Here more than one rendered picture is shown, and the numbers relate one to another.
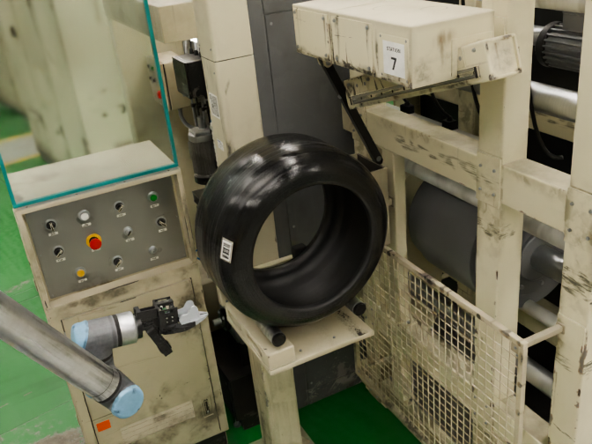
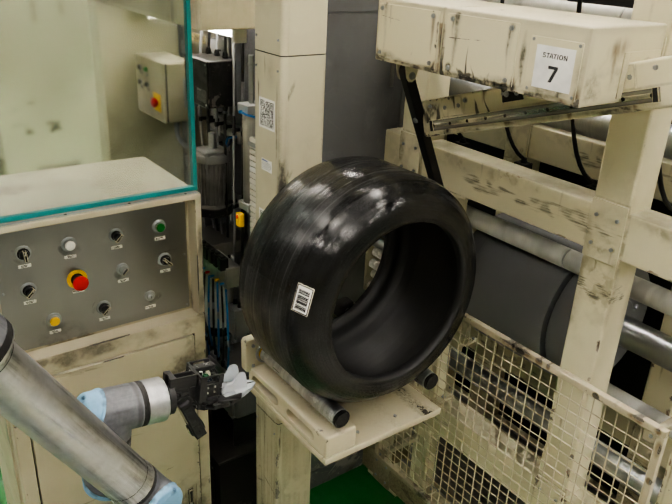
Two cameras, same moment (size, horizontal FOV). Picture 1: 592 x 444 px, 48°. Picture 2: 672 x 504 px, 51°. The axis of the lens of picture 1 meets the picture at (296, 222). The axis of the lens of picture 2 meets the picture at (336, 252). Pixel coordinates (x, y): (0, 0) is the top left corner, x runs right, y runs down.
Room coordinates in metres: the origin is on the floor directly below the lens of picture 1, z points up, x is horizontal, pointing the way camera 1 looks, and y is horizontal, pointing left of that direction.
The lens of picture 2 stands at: (0.36, 0.42, 1.90)
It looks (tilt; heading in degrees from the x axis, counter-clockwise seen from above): 24 degrees down; 347
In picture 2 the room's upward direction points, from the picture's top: 3 degrees clockwise
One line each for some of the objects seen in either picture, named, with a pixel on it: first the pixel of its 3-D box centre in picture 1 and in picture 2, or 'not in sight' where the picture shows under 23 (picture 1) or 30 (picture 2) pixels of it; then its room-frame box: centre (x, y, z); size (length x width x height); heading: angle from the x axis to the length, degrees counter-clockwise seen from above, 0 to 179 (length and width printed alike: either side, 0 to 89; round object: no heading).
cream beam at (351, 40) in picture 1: (382, 34); (503, 44); (1.86, -0.29, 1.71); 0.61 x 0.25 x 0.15; 24
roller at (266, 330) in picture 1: (255, 313); (300, 382); (1.80, 0.16, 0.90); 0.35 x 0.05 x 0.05; 24
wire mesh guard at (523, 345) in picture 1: (421, 361); (486, 446); (1.78, -0.36, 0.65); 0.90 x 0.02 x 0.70; 24
